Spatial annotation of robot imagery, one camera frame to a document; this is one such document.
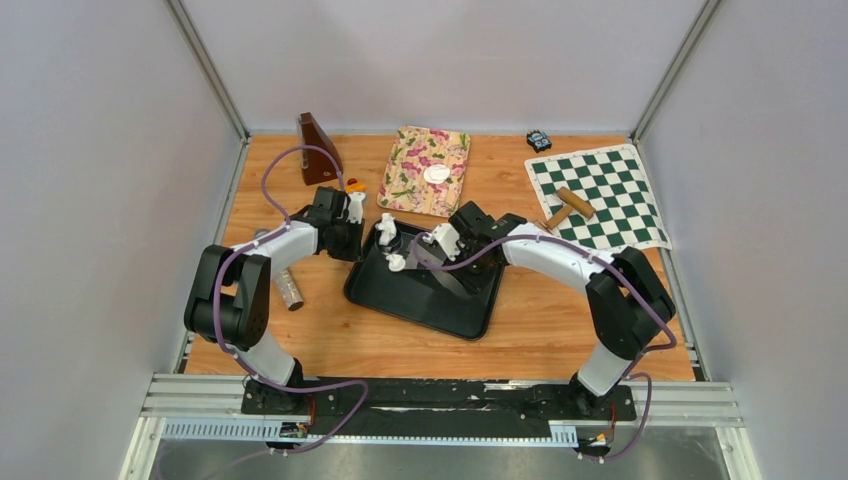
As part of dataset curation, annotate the wooden handled metal scraper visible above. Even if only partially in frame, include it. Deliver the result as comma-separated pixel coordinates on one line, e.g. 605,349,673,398
403,241,448,270

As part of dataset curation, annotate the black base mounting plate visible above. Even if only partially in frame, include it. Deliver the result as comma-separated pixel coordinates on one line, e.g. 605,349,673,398
241,377,637,438

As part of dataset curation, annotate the small blue black toy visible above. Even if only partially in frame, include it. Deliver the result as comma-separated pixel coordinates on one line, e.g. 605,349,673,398
525,129,552,153

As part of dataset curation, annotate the wooden pastry roller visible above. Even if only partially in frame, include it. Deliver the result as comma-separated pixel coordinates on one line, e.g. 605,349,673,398
540,188,596,232

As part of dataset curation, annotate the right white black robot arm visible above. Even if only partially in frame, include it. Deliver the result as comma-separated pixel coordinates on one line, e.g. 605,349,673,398
432,201,677,418

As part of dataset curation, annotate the orange toy car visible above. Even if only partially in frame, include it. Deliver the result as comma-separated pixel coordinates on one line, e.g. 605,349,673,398
345,178,366,193

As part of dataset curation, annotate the black baking tray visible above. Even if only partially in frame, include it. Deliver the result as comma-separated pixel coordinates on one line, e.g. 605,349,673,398
344,227,504,341

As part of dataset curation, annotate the aluminium frame rail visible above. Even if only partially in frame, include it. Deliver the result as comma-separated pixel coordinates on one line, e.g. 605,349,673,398
120,374,760,479

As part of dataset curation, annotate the purple cable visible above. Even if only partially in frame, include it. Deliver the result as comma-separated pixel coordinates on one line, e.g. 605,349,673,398
410,231,678,463
211,144,370,458

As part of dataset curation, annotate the floral rectangular tray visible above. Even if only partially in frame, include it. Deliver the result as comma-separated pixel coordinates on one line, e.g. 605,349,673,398
376,126,471,218

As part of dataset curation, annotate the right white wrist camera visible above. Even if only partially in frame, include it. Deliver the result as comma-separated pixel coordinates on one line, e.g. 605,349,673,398
424,223,461,260

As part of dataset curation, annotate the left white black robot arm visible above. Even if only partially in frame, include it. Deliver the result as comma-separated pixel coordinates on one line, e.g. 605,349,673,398
183,187,366,413

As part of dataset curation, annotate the brown wooden metronome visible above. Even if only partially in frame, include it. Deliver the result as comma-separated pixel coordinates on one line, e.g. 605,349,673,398
297,112,343,185

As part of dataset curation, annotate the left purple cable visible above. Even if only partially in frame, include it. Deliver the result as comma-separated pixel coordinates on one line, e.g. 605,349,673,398
211,144,370,458

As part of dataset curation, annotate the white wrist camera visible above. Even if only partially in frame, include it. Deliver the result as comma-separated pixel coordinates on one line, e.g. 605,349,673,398
424,223,461,260
345,191,367,224

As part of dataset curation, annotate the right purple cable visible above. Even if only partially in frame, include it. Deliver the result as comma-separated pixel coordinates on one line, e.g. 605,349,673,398
410,231,678,463

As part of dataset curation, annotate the green white chess mat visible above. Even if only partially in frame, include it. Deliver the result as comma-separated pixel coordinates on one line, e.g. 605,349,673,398
524,144,673,251

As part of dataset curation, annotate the round cut dough wrapper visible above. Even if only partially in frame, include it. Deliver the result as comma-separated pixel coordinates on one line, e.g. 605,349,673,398
385,254,407,272

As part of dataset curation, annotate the silver glitter tube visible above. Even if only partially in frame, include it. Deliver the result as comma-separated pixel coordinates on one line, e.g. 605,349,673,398
259,242,304,311

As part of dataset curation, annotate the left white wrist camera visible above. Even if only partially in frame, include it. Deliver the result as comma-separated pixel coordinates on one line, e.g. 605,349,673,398
345,191,367,224

